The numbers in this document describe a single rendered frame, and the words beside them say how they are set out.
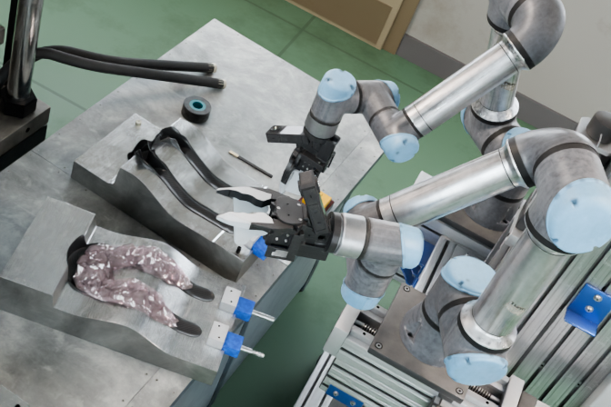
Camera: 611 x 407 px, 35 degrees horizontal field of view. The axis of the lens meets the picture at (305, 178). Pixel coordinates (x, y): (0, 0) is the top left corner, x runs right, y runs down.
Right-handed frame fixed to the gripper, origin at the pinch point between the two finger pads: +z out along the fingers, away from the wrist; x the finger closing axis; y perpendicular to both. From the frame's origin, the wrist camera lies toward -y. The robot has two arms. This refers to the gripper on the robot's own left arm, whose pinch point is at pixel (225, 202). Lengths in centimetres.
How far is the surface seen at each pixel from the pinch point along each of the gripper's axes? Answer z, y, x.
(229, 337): -15, 56, 25
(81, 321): 17, 57, 24
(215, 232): -11, 50, 54
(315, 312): -66, 131, 120
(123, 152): 14, 49, 78
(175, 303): -3, 55, 32
